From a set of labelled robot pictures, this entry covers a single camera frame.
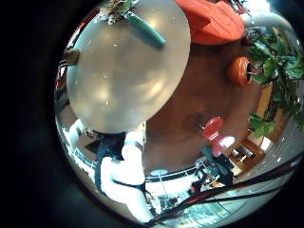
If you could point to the wooden cabinet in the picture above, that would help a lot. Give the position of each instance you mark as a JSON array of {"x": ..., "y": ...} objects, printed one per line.
[{"x": 250, "y": 152}]

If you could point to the green leafy plant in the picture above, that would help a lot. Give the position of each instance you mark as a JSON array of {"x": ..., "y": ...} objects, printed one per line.
[{"x": 278, "y": 72}]

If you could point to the orange plant pot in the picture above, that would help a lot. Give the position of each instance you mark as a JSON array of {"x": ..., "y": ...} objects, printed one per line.
[{"x": 239, "y": 71}]

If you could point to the red chair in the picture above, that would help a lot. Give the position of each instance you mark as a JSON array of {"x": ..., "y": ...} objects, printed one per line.
[{"x": 212, "y": 127}]

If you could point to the orange sofa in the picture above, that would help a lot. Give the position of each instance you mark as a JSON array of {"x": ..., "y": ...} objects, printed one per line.
[{"x": 212, "y": 20}]

